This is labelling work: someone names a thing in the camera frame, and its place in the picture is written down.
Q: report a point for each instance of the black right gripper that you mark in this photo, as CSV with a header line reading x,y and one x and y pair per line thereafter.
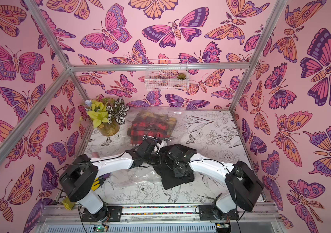
x,y
170,158

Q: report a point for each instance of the clear plastic vacuum bag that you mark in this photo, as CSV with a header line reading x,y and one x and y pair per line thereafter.
x,y
151,134

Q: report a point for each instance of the red black plaid shirt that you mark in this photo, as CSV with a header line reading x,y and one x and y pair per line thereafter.
x,y
139,130

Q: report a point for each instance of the yellow plaid shirt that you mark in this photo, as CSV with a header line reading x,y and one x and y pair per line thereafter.
x,y
146,116

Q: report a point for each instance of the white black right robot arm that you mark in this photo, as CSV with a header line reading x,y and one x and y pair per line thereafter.
x,y
243,186

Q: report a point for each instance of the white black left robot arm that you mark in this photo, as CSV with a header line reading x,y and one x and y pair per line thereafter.
x,y
79,177

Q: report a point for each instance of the potted plant in glass vase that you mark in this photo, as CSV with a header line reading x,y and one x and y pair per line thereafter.
x,y
107,114

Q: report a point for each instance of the small green succulent plant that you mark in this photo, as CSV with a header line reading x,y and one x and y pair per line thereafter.
x,y
181,76

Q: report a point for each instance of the yellow rubber glove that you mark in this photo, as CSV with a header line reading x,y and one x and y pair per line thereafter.
x,y
68,204

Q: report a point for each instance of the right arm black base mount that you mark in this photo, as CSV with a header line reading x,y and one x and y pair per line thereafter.
x,y
211,212

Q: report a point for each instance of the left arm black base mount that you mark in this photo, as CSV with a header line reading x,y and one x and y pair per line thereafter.
x,y
106,214

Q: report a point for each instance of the white wire wall basket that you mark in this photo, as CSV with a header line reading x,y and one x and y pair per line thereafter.
x,y
162,74

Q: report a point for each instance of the aluminium front rail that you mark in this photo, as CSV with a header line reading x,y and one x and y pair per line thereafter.
x,y
131,213

